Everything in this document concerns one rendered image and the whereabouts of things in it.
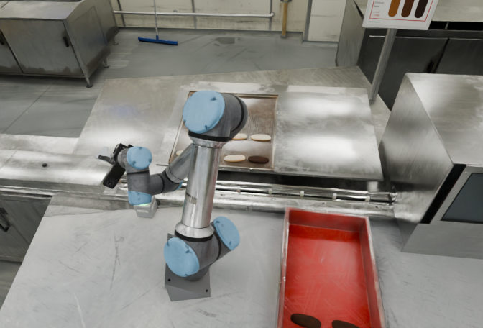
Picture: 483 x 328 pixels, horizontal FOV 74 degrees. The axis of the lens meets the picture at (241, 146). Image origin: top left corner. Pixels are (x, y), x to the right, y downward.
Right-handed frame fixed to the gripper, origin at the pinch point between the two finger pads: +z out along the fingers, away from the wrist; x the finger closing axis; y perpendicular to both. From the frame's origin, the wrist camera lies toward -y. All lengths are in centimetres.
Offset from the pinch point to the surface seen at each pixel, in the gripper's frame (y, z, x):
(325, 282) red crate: -14, -59, -72
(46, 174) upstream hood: -11.9, 30.5, 17.0
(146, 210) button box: -11.8, -4.9, -20.0
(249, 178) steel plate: 19, -15, -57
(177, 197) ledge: -2.2, -6.4, -29.7
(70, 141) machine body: 10, 60, 12
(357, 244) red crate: 3, -60, -85
